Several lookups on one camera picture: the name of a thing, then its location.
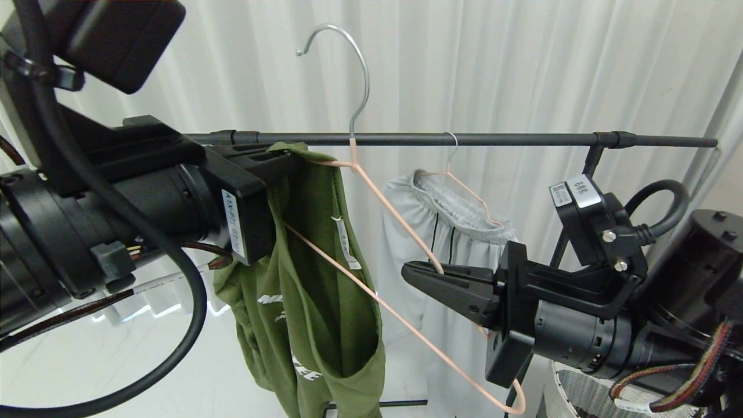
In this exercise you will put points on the pink clothes hanger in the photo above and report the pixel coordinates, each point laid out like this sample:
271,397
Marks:
353,151
476,199

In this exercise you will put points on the green long-sleeved shirt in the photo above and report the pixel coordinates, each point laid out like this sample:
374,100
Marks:
313,278

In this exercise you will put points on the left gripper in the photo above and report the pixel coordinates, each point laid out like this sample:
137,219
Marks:
255,209

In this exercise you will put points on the pale grey shorts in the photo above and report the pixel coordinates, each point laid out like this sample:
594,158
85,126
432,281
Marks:
406,232

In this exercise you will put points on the white laundry basket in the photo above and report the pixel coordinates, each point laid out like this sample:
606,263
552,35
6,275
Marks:
580,395

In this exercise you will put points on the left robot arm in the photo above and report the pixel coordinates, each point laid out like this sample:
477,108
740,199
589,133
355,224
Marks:
58,232

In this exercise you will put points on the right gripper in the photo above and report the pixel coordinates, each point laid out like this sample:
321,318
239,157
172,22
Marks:
569,337

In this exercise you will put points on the black clothes rack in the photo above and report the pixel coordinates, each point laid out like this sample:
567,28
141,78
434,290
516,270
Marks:
522,139

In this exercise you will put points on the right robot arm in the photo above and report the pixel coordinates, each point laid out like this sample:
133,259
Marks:
696,261

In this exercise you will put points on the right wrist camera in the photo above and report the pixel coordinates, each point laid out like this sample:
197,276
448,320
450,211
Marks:
592,226

